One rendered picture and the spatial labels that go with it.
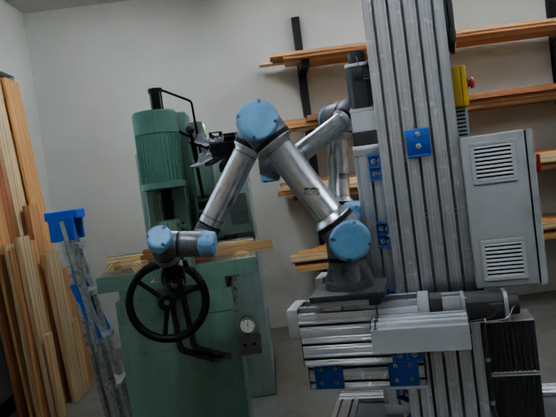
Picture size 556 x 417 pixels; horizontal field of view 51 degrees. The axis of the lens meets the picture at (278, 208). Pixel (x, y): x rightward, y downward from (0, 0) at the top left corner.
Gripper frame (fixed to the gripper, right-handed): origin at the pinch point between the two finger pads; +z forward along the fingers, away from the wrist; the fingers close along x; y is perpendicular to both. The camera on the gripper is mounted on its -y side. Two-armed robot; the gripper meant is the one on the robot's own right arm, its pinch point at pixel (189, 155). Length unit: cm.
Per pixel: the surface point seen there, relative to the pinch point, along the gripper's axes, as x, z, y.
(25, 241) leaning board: -62, 107, -98
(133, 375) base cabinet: 59, 31, -54
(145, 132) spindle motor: -8.5, 15.5, 7.0
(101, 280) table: 34, 38, -27
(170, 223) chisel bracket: 13.7, 11.1, -21.7
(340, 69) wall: -214, -108, -108
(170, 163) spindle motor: -0.7, 7.6, -3.3
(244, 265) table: 34.7, -15.5, -27.6
